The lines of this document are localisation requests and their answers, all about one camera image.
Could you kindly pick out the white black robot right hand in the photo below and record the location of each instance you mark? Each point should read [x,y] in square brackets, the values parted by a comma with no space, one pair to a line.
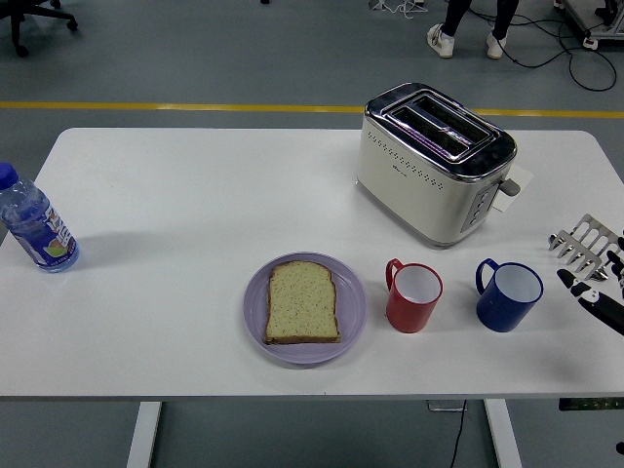
[602,307]

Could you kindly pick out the silver metal toast rack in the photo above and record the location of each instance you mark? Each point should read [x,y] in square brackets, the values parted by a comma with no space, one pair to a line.
[582,239]

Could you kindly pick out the slice of toast bread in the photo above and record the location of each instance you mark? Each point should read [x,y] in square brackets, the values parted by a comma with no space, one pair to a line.
[302,304]

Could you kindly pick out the red cup white inside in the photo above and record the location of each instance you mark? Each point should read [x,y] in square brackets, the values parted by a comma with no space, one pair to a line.
[409,304]

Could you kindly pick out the white paper card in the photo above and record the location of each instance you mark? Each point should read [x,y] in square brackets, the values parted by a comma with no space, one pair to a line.
[519,178]

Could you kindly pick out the metal equipment frame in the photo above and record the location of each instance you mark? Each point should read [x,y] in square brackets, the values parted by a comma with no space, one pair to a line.
[597,19]

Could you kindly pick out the grey under-table control box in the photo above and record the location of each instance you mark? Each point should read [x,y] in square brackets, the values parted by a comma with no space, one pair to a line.
[446,405]

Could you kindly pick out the purple round plate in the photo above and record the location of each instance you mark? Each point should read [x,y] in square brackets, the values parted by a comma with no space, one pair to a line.
[351,312]

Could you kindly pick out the white table leg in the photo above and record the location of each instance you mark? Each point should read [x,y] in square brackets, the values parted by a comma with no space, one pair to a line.
[502,434]
[144,434]

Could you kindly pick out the cream chrome two-slot toaster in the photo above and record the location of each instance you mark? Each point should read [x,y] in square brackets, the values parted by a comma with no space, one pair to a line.
[419,195]

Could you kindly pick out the blue cup white inside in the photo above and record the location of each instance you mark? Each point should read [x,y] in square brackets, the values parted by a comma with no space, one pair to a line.
[504,302]

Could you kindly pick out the black office chair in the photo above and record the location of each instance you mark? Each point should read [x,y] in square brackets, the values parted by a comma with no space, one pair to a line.
[19,19]

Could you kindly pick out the person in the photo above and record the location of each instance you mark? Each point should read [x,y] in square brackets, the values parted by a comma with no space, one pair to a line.
[451,24]

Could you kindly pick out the clear bottle blue cap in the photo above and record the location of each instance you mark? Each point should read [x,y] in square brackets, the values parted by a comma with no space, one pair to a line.
[41,229]

